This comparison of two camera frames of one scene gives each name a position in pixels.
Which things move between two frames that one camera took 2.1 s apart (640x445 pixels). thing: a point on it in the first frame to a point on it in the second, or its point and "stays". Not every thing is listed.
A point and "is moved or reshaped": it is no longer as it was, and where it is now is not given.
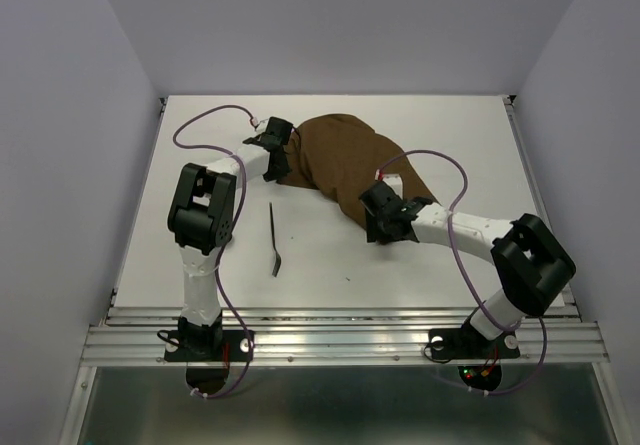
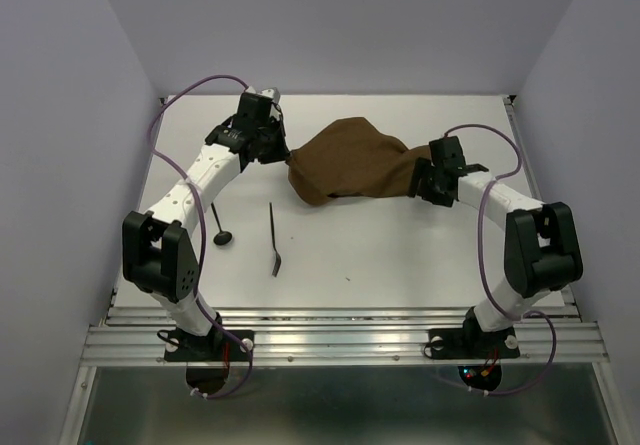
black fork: [278, 259] stays
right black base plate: [469, 343] stays
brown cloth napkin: [344, 153] is moved or reshaped
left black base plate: [236, 345] stays
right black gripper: [372, 229] to [421, 167]
